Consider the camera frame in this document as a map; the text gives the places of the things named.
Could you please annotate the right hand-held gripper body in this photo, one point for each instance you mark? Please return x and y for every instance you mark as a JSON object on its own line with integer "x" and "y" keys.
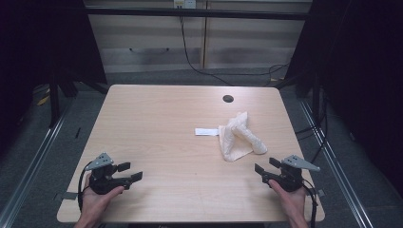
{"x": 290, "y": 177}

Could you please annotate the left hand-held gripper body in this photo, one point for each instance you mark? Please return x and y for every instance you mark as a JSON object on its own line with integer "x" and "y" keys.
{"x": 102, "y": 182}

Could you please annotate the cream printed towel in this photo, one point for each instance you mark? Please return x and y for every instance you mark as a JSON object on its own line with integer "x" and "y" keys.
{"x": 239, "y": 139}

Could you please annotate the person's left hand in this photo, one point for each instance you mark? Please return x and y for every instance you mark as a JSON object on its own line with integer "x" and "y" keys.
{"x": 95, "y": 202}

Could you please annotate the person's right hand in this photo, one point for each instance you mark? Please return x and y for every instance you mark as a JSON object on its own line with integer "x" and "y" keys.
{"x": 291, "y": 202}

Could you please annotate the grey tape strip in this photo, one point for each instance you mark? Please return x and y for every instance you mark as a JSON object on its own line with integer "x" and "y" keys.
{"x": 320, "y": 192}
{"x": 67, "y": 196}

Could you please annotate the black curtain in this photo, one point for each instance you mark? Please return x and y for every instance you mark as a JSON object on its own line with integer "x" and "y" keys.
{"x": 361, "y": 79}
{"x": 38, "y": 47}

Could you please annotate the metal floor rail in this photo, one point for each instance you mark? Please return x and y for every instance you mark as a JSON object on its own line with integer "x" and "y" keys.
{"x": 34, "y": 155}
{"x": 335, "y": 158}

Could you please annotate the black stand post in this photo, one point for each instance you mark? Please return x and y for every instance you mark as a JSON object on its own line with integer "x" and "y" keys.
{"x": 316, "y": 95}
{"x": 54, "y": 101}

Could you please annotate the black horizontal frame bar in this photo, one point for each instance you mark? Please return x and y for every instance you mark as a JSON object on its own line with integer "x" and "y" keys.
{"x": 196, "y": 13}

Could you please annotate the white wall power outlet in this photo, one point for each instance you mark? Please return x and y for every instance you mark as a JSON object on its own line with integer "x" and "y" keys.
{"x": 184, "y": 3}

